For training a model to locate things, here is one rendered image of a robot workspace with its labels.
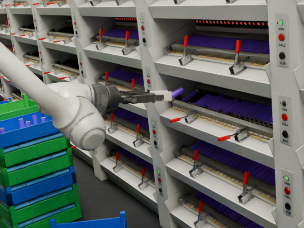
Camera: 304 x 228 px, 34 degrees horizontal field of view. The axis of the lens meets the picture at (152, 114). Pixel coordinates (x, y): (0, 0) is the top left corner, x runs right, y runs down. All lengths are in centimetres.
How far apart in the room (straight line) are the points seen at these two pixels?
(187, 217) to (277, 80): 79
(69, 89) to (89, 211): 90
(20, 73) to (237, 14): 58
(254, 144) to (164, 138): 52
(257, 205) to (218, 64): 42
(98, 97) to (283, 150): 58
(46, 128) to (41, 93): 72
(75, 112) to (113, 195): 108
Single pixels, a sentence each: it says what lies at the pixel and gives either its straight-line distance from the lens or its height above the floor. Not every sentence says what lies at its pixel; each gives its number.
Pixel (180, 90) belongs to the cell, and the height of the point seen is 58.
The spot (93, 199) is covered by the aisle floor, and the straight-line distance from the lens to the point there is 237.
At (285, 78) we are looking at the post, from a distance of 122.
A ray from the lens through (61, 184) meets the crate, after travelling 212.
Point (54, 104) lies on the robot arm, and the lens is 133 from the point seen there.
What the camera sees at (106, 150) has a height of 15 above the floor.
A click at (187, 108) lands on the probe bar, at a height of 52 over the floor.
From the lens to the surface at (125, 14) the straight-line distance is 193.
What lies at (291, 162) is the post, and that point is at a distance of 127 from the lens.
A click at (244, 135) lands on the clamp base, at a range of 144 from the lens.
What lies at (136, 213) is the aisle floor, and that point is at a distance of 217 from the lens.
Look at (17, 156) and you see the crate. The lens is 201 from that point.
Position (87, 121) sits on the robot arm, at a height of 61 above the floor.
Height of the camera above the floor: 95
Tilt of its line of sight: 15 degrees down
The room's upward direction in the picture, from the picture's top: 6 degrees counter-clockwise
